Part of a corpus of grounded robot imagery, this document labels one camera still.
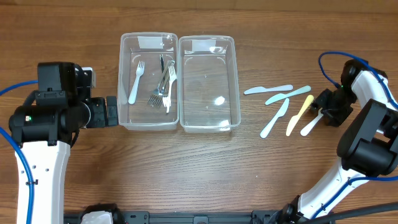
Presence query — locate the left blue cable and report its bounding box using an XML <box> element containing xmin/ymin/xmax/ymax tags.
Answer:
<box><xmin>0</xmin><ymin>80</ymin><xmax>40</xmax><ymax>224</ymax></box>

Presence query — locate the black handled utensil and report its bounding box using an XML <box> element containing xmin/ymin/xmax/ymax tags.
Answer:
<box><xmin>159</xmin><ymin>54</ymin><xmax>165</xmax><ymax>73</ymax></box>

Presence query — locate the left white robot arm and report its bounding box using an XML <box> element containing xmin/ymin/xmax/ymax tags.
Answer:
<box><xmin>1</xmin><ymin>62</ymin><xmax>118</xmax><ymax>223</ymax></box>

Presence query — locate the yellow plastic knife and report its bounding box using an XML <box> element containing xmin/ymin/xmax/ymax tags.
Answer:
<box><xmin>286</xmin><ymin>95</ymin><xmax>314</xmax><ymax>136</ymax></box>

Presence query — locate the teal plastic knife upper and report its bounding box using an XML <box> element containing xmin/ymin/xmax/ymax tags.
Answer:
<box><xmin>265</xmin><ymin>85</ymin><xmax>311</xmax><ymax>105</ymax></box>

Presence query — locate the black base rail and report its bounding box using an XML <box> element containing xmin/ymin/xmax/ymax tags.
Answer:
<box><xmin>63</xmin><ymin>210</ymin><xmax>277</xmax><ymax>224</ymax></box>

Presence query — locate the white plastic fork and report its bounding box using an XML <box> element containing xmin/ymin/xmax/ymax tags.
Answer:
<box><xmin>128</xmin><ymin>61</ymin><xmax>145</xmax><ymax>105</ymax></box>
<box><xmin>162</xmin><ymin>65</ymin><xmax>177</xmax><ymax>114</ymax></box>

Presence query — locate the light teal plastic knife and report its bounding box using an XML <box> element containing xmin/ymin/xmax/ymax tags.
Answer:
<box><xmin>260</xmin><ymin>98</ymin><xmax>290</xmax><ymax>139</ymax></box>

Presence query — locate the metal fork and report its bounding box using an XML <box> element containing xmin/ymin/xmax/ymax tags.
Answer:
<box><xmin>159</xmin><ymin>70</ymin><xmax>169</xmax><ymax>99</ymax></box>
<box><xmin>147</xmin><ymin>60</ymin><xmax>175</xmax><ymax>107</ymax></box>

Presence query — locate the white plastic knife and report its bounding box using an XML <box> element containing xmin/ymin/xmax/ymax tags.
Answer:
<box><xmin>300</xmin><ymin>108</ymin><xmax>323</xmax><ymax>136</ymax></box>

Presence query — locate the left clear plastic container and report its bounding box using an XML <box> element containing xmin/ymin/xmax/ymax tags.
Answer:
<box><xmin>118</xmin><ymin>32</ymin><xmax>178</xmax><ymax>131</ymax></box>

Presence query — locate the right clear plastic container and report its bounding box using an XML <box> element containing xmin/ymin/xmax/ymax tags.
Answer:
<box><xmin>177</xmin><ymin>35</ymin><xmax>241</xmax><ymax>133</ymax></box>

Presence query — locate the pale blue plastic knife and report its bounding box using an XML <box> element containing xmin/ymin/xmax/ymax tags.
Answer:
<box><xmin>244</xmin><ymin>85</ymin><xmax>293</xmax><ymax>95</ymax></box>

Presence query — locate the clear plastic container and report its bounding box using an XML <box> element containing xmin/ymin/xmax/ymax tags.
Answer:
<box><xmin>177</xmin><ymin>35</ymin><xmax>241</xmax><ymax>133</ymax></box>
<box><xmin>118</xmin><ymin>32</ymin><xmax>178</xmax><ymax>131</ymax></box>

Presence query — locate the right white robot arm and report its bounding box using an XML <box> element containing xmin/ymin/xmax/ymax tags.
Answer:
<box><xmin>268</xmin><ymin>57</ymin><xmax>397</xmax><ymax>223</ymax></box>

